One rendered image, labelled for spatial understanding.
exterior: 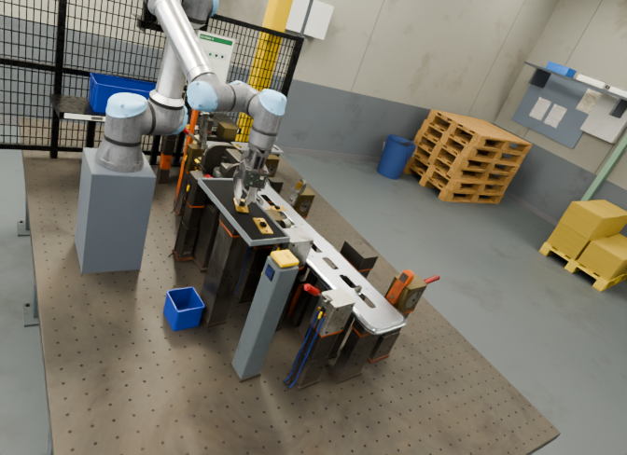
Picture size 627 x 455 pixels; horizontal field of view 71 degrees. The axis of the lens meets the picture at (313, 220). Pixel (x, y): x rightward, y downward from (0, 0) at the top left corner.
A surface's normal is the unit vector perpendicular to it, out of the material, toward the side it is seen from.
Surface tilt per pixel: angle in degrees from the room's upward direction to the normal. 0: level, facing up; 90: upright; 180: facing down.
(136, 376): 0
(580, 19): 90
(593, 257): 90
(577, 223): 90
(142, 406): 0
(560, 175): 90
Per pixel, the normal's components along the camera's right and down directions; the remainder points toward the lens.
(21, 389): 0.32, -0.84
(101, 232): 0.50, 0.54
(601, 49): -0.81, 0.00
